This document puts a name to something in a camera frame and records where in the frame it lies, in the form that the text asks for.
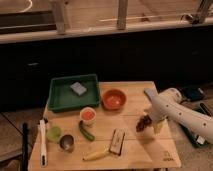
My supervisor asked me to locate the white cup with orange inside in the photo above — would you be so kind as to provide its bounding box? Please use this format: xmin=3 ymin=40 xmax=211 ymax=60
xmin=80 ymin=107 xmax=96 ymax=126

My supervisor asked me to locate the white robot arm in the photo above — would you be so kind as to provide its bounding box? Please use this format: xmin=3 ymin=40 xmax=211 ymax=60
xmin=144 ymin=88 xmax=213 ymax=144

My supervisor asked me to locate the yellow banana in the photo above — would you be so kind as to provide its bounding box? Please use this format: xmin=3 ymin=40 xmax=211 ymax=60
xmin=83 ymin=148 xmax=109 ymax=161

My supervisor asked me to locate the green bin with items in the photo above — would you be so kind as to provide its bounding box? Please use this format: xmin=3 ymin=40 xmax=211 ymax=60
xmin=182 ymin=103 xmax=213 ymax=148

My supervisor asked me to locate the green plastic tray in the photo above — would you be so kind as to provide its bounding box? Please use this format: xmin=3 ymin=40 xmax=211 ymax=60
xmin=48 ymin=74 xmax=101 ymax=113

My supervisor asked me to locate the brown chocolate bar box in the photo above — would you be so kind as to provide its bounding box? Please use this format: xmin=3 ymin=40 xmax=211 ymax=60
xmin=109 ymin=129 xmax=125 ymax=155

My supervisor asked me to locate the green cucumber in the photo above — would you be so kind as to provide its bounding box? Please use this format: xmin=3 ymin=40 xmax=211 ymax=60
xmin=78 ymin=121 xmax=95 ymax=141

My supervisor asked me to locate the red bowl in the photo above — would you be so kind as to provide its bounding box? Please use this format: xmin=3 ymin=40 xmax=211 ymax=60
xmin=102 ymin=89 xmax=126 ymax=110

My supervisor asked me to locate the small steel cup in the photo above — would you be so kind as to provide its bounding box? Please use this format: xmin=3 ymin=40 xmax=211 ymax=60
xmin=59 ymin=134 xmax=74 ymax=152

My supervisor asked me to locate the light green cup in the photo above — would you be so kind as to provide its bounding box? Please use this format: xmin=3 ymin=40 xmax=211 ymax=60
xmin=46 ymin=126 xmax=61 ymax=143

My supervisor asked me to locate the grey blue sponge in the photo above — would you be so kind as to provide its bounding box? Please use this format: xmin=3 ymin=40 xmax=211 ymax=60
xmin=70 ymin=82 xmax=87 ymax=96

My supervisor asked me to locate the black pole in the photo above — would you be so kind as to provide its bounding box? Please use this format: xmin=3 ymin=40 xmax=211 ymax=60
xmin=21 ymin=123 xmax=28 ymax=171

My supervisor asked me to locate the dark purple grape bunch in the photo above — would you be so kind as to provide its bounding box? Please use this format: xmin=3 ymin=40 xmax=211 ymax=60
xmin=136 ymin=115 xmax=152 ymax=132

